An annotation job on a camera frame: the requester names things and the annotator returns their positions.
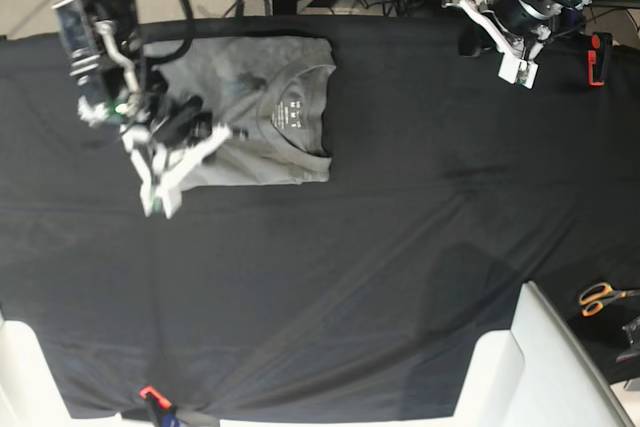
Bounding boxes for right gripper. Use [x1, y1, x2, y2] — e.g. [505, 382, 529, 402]
[74, 66, 215, 150]

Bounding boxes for grey T-shirt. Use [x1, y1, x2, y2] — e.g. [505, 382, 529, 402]
[159, 36, 336, 191]

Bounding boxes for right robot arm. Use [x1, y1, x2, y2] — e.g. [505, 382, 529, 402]
[53, 0, 213, 148]

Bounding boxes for red clamp on right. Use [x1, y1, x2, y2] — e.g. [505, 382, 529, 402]
[587, 32, 614, 87]

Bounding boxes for black table cloth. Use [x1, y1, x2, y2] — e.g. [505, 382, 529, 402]
[1, 17, 639, 422]

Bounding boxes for orange black clamp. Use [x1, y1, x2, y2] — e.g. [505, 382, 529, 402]
[139, 385, 181, 427]

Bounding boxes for orange handled scissors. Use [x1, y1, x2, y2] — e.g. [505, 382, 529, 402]
[578, 282, 639, 317]

